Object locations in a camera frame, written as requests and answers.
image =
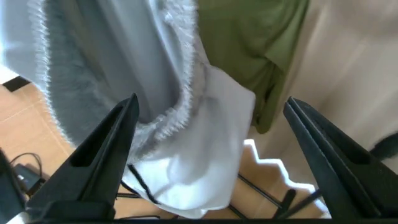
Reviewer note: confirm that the green long-sleeved shirt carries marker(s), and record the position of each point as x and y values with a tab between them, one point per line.
248	37

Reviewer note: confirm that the black power adapter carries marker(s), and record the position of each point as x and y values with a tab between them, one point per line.
28	179

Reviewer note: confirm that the black clothes rack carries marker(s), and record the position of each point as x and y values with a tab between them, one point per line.
264	193

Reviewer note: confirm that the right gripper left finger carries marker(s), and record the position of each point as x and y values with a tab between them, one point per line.
65	189

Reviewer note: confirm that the grey garment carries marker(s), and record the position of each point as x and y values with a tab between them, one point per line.
109	56

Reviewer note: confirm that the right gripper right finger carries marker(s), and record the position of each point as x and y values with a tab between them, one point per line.
342	174

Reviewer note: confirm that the beige curtain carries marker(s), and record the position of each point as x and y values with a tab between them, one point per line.
348	62

